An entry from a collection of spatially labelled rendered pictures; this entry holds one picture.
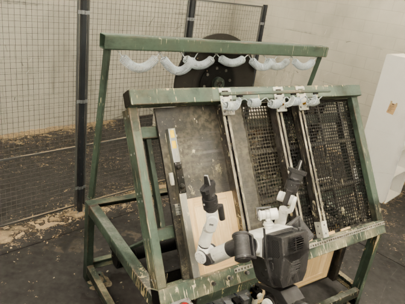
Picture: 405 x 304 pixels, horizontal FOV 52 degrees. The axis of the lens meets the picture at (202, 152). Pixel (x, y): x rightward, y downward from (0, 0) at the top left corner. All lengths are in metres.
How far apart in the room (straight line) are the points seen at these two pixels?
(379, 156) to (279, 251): 4.33
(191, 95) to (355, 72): 5.56
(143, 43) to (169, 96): 0.52
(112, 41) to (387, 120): 4.38
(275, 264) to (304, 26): 6.67
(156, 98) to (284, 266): 1.24
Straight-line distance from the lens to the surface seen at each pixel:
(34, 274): 4.14
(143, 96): 2.56
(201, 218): 2.71
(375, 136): 6.40
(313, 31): 8.42
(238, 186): 2.85
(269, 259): 2.32
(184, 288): 2.63
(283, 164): 3.16
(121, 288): 3.95
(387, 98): 6.28
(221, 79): 3.44
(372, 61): 7.87
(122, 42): 2.93
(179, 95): 2.68
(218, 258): 2.39
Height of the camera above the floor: 2.57
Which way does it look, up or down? 22 degrees down
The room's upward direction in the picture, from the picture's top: 8 degrees clockwise
